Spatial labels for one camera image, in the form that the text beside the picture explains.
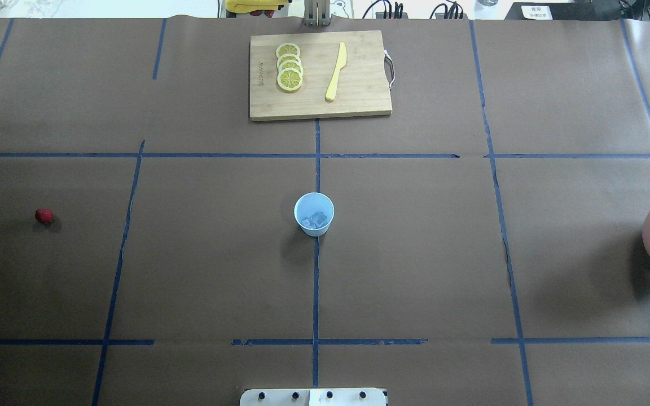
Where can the lemon slice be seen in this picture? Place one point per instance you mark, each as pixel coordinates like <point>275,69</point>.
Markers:
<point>288,56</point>
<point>288,51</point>
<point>290,70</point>
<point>289,82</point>

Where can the clear ice cube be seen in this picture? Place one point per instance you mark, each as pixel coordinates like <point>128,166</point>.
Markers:
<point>315,221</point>

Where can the yellow cloth bag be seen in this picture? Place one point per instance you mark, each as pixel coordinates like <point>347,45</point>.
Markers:
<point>247,7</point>

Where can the light blue paper cup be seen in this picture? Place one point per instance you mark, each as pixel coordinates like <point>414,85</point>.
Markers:
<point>309,204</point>

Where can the yellow plastic knife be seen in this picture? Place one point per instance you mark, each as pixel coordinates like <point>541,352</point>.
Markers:
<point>340,63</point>

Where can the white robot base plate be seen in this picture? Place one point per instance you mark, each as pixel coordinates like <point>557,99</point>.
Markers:
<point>315,396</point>

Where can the aluminium frame post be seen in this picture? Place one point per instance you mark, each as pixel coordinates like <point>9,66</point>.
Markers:
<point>317,13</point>

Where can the red strawberry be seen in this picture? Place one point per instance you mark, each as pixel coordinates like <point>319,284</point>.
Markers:
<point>44,216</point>

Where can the wooden cutting board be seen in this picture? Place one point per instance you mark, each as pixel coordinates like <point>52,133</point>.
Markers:
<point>363,88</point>

